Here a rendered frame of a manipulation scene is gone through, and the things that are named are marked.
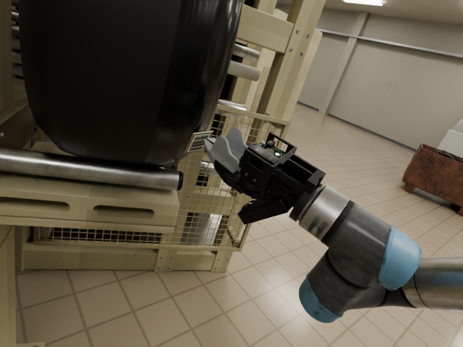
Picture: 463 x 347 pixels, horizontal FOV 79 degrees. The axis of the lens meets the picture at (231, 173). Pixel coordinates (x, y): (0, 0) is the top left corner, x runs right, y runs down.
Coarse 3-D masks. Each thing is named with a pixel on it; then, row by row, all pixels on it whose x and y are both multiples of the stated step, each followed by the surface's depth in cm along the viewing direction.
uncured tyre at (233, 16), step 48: (48, 0) 33; (96, 0) 34; (144, 0) 35; (192, 0) 37; (240, 0) 43; (48, 48) 35; (96, 48) 36; (144, 48) 37; (192, 48) 39; (48, 96) 39; (96, 96) 40; (144, 96) 41; (192, 96) 43; (96, 144) 48; (144, 144) 48
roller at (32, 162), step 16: (0, 160) 50; (16, 160) 50; (32, 160) 51; (48, 160) 52; (64, 160) 54; (80, 160) 55; (96, 160) 56; (64, 176) 54; (80, 176) 55; (96, 176) 56; (112, 176) 57; (128, 176) 58; (144, 176) 59; (160, 176) 60; (176, 176) 61
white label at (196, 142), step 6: (198, 132) 49; (204, 132) 49; (210, 132) 50; (192, 138) 49; (198, 138) 50; (204, 138) 51; (192, 144) 51; (198, 144) 52; (186, 150) 52; (192, 150) 53; (198, 150) 54
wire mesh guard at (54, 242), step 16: (240, 112) 110; (240, 128) 113; (192, 160) 114; (224, 208) 130; (48, 240) 113; (64, 240) 115; (80, 240) 117; (128, 240) 123; (160, 240) 128; (240, 240) 142
